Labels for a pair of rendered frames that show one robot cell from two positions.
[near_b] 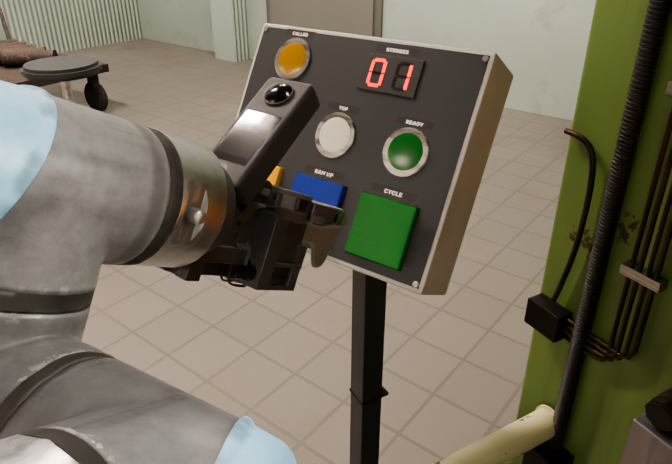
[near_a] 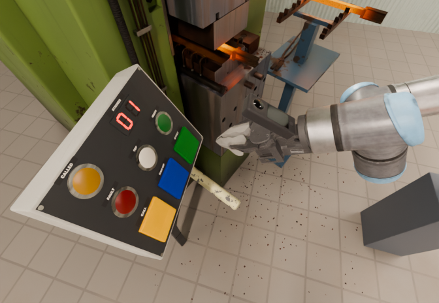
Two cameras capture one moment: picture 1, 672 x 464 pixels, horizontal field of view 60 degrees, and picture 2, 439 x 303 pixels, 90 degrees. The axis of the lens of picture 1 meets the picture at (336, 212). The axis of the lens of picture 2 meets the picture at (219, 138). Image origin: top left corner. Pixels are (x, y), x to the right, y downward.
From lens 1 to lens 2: 0.72 m
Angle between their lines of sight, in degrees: 80
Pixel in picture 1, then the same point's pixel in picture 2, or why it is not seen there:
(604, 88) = (111, 54)
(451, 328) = (20, 245)
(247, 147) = (281, 115)
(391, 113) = (146, 122)
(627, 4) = (97, 16)
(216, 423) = (361, 90)
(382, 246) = (193, 145)
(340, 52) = (100, 140)
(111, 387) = not seen: hidden behind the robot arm
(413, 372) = (59, 257)
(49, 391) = not seen: hidden behind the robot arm
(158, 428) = (373, 91)
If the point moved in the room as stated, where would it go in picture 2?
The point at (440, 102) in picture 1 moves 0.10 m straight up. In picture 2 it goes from (149, 97) to (136, 60)
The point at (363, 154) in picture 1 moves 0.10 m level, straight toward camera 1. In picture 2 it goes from (159, 143) to (200, 132)
